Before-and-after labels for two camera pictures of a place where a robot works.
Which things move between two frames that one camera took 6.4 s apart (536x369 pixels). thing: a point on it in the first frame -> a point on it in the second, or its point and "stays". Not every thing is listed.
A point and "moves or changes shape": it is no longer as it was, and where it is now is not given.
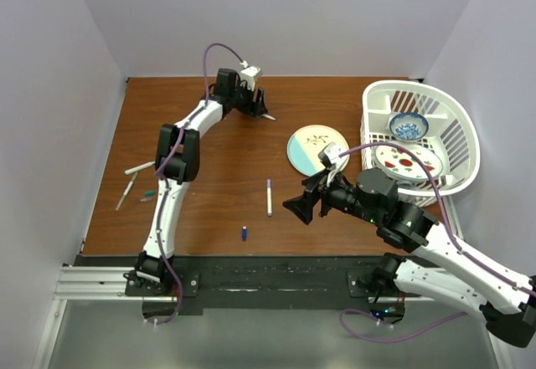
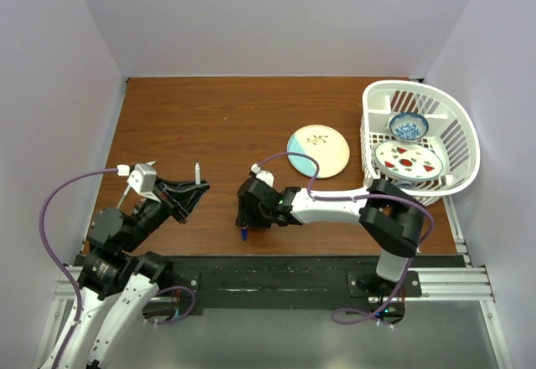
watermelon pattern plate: [399, 163] stays
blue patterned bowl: [409, 126] stays
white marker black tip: [268, 116] moves or changes shape
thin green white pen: [127, 190] stays
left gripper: [256, 108] -> [185, 199]
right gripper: [302, 205] -> [244, 217]
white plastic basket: [422, 135] stays
